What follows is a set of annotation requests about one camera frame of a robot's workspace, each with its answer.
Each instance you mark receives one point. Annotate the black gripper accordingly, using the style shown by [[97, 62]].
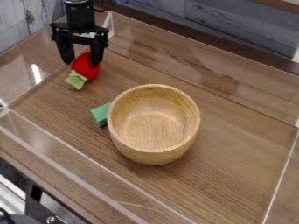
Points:
[[80, 30]]

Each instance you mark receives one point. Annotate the red plush strawberry toy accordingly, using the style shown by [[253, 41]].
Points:
[[84, 72]]

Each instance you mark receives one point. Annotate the green foam block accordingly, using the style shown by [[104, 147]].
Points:
[[101, 114]]

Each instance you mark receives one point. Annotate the wooden bowl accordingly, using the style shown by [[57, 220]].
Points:
[[154, 121]]

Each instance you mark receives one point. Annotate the clear acrylic corner bracket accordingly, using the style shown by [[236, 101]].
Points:
[[110, 25]]

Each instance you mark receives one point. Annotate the black table frame bracket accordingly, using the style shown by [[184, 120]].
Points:
[[37, 210]]

